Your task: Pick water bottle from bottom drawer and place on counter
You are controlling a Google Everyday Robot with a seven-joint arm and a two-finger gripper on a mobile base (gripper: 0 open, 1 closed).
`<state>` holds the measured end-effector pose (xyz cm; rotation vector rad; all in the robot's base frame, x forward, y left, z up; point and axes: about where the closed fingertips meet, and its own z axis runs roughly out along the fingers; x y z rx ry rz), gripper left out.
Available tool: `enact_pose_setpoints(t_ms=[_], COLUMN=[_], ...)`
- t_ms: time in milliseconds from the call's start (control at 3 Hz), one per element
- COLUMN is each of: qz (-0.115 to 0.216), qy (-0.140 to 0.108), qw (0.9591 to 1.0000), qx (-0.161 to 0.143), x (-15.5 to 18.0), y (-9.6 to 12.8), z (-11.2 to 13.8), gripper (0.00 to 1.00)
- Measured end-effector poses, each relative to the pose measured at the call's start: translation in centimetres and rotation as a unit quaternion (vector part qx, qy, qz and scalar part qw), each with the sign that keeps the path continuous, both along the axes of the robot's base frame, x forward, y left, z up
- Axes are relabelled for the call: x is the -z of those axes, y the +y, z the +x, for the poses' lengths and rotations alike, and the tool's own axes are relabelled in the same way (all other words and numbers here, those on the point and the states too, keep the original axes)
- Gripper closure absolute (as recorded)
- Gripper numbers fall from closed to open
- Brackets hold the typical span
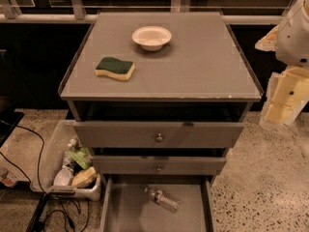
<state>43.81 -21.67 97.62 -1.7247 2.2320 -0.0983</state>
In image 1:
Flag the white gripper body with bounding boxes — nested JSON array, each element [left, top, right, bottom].
[[283, 66, 309, 81]]

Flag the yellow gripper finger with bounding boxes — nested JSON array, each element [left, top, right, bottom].
[[255, 25, 279, 51], [260, 72, 309, 128]]

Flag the clear plastic water bottle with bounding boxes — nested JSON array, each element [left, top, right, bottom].
[[145, 187, 181, 214]]

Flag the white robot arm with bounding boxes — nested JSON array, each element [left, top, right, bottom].
[[255, 0, 309, 130]]

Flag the grey drawer cabinet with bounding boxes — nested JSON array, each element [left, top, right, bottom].
[[57, 11, 265, 232]]

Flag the grey middle drawer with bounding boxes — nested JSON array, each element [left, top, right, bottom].
[[92, 156, 226, 175]]

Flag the grey drawer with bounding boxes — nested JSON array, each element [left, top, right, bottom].
[[92, 156, 226, 175], [99, 175, 217, 232], [73, 121, 244, 148]]

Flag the grey bottom drawer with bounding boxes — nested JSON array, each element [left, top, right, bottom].
[[99, 175, 217, 232]]

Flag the grey top drawer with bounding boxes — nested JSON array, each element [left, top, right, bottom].
[[73, 121, 244, 148]]

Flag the green yellow sponge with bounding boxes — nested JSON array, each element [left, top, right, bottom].
[[95, 57, 135, 81]]

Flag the green packet in bin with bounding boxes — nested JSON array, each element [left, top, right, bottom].
[[69, 147, 91, 170]]

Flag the yellow sponge in bin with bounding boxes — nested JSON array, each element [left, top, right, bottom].
[[71, 167, 97, 189]]

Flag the clear plastic storage bin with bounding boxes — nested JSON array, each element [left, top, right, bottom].
[[30, 120, 101, 201]]

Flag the white bowl in bin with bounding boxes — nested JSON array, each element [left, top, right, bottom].
[[53, 169, 73, 187]]

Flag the metal window railing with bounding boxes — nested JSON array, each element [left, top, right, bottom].
[[0, 0, 296, 25]]

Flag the small cup on floor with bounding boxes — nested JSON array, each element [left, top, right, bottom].
[[0, 167, 18, 188]]

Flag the black cable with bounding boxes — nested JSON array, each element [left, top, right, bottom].
[[0, 119, 92, 232]]

